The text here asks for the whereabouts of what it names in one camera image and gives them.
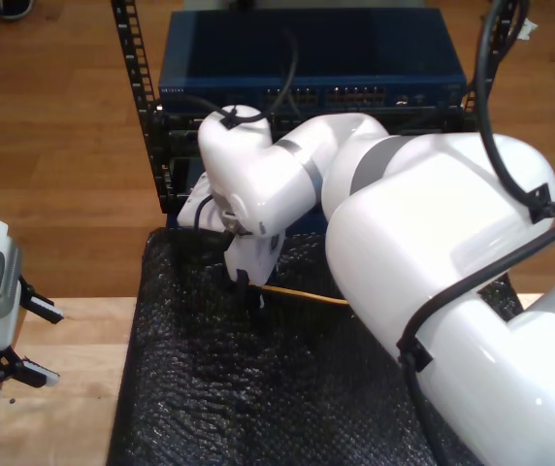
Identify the dark shoe white sole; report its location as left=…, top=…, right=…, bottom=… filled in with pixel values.
left=0, top=0, right=35, bottom=21

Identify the yellow network cable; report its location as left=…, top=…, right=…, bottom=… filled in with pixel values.
left=261, top=283, right=351, bottom=306

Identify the black rack server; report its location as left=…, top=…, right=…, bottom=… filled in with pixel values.
left=153, top=110, right=464, bottom=161

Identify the white crumpled paper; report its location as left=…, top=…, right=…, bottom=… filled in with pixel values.
left=514, top=17, right=539, bottom=44

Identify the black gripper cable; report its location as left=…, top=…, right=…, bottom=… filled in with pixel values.
left=160, top=23, right=301, bottom=130

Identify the blue network switch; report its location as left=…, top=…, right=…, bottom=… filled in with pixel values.
left=157, top=9, right=468, bottom=116

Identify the black bubble mat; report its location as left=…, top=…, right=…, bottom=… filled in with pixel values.
left=107, top=227, right=526, bottom=466

